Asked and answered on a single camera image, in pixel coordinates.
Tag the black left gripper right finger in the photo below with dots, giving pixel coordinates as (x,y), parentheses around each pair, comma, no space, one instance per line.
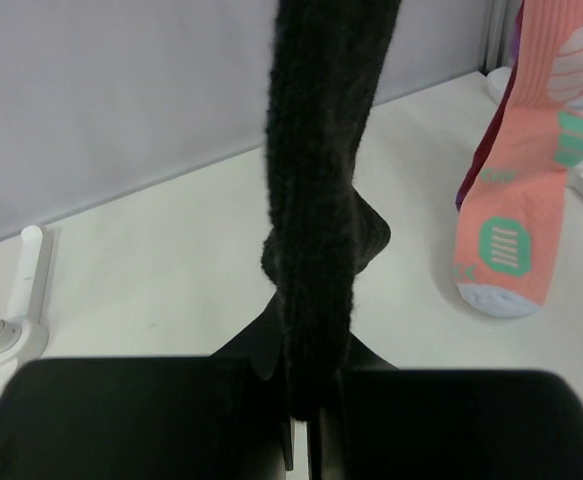
(386,423)

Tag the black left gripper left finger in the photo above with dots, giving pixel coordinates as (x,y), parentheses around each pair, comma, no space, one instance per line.
(221,416)

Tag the white grey rack pole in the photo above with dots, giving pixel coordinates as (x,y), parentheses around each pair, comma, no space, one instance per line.
(23,337)

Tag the maroon purple sock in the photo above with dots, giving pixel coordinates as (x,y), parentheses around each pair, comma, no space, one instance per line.
(501,95)

